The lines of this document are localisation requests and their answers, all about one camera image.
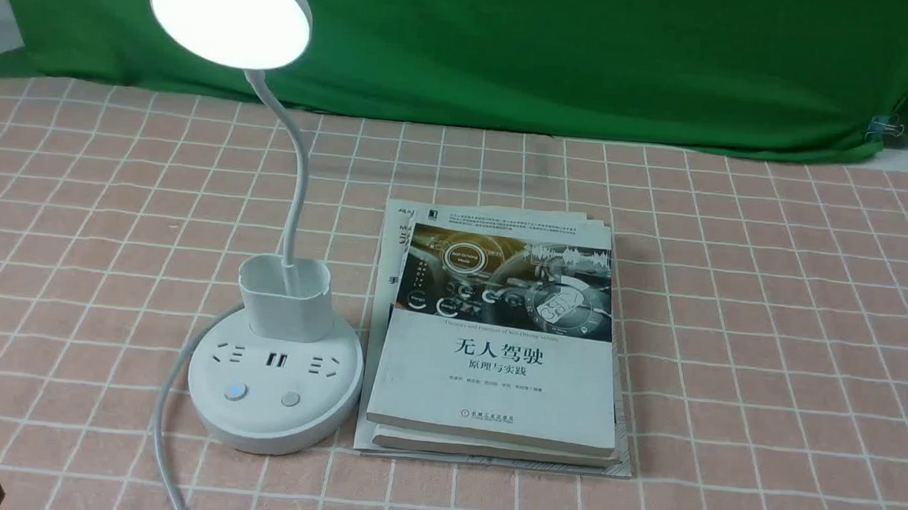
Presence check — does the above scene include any white desk lamp with sockets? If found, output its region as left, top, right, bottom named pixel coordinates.
left=150, top=0, right=364, bottom=454

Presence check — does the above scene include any bottom book in stack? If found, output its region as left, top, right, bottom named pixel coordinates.
left=352, top=197, right=649, bottom=480

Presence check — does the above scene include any top white self-driving book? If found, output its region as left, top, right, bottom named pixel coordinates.
left=364, top=201, right=631, bottom=458

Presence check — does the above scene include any green backdrop cloth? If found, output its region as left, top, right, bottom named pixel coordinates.
left=0, top=0, right=908, bottom=170

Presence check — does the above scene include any pink checkered tablecloth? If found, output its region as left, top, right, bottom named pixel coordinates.
left=0, top=78, right=908, bottom=510

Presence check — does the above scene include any blue binder clip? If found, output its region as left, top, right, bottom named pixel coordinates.
left=865, top=114, right=906, bottom=142

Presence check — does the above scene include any white lamp power cord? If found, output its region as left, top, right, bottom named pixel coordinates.
left=149, top=298, right=245, bottom=510

